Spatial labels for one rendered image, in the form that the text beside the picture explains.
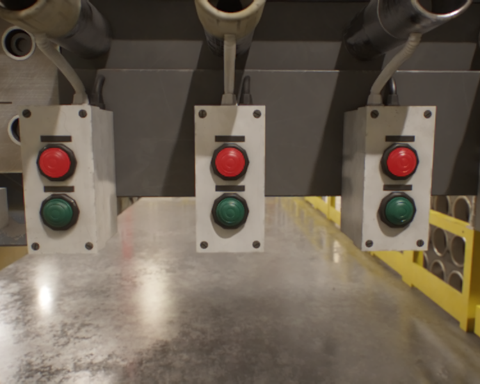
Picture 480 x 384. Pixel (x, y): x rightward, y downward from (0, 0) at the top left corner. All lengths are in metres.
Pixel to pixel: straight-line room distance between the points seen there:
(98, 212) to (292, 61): 0.30
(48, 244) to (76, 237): 0.03
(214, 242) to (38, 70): 0.32
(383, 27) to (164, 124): 0.26
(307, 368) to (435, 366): 0.41
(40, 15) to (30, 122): 0.11
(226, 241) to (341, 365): 1.12
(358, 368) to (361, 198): 1.10
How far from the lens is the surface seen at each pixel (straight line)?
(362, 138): 0.46
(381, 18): 0.46
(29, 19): 0.41
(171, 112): 0.53
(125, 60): 0.57
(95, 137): 0.46
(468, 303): 1.86
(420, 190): 0.48
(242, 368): 1.48
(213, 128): 0.43
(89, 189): 0.45
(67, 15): 0.44
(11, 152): 0.62
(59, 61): 0.48
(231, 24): 0.38
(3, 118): 0.62
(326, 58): 0.57
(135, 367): 1.52
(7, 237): 0.68
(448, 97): 0.59
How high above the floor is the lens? 0.74
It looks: 8 degrees down
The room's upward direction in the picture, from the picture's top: straight up
